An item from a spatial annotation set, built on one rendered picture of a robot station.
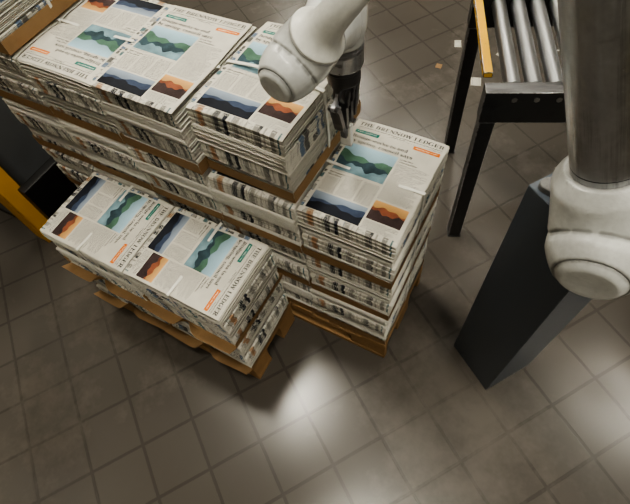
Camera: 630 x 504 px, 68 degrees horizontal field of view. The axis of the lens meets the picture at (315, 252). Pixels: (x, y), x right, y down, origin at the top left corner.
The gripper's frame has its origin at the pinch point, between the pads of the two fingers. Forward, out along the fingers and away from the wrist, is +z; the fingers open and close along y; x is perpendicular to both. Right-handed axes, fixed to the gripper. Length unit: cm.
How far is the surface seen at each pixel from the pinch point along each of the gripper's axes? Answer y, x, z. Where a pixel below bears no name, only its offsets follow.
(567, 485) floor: 32, 94, 96
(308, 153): 8.2, -6.7, 1.8
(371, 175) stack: -0.3, 6.9, 13.2
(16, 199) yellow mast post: 34, -147, 66
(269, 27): -18.8, -32.1, -9.8
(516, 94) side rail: -49, 33, 16
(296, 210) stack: 17.2, -7.1, 15.2
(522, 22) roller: -84, 25, 16
